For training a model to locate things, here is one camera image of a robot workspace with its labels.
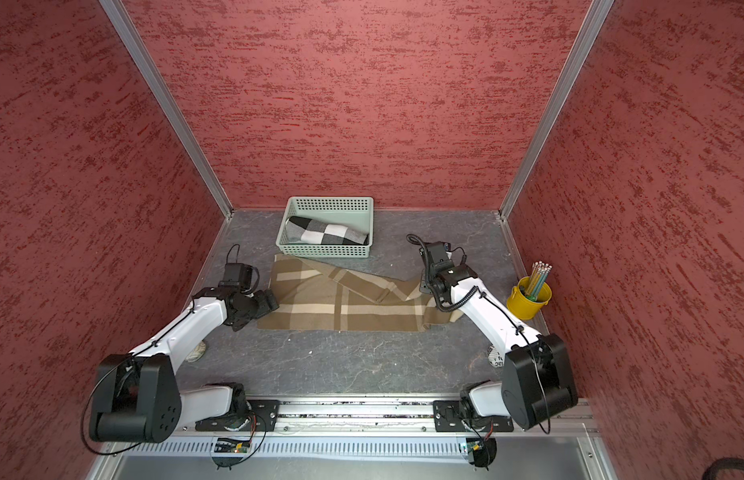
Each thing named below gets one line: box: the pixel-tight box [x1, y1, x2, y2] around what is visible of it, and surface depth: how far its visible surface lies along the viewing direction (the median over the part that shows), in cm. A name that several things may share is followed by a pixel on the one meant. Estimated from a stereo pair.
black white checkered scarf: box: [285, 216, 369, 246], surface depth 108 cm
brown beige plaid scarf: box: [256, 254, 464, 332], surface depth 96 cm
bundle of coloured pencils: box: [525, 260, 553, 301], surface depth 87 cm
